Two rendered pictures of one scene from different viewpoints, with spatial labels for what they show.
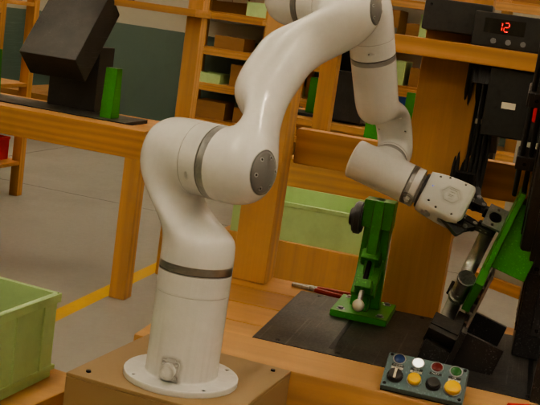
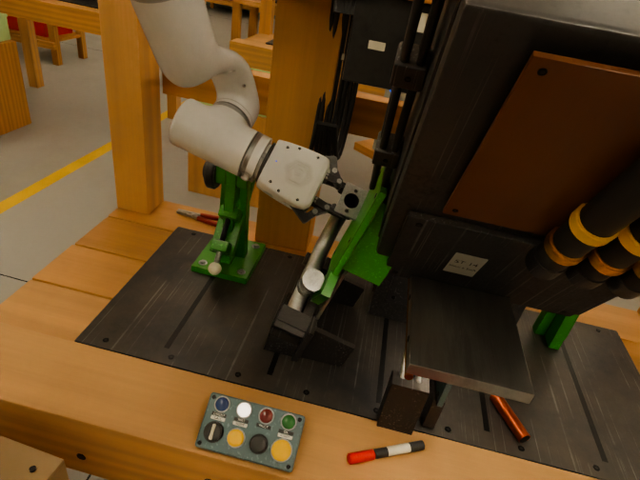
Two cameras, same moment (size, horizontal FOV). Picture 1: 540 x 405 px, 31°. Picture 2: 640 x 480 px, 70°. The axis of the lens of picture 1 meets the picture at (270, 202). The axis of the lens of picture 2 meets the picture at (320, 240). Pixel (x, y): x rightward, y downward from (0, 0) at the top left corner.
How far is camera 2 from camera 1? 1.30 m
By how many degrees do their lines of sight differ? 24
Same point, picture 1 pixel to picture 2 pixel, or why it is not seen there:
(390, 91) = (195, 40)
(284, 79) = not seen: outside the picture
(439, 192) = (285, 170)
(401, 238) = not seen: hidden behind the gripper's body
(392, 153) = (227, 116)
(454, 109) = (318, 42)
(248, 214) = (120, 150)
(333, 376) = (144, 424)
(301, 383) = (104, 435)
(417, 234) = not seen: hidden behind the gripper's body
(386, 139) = (223, 93)
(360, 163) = (183, 133)
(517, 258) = (372, 262)
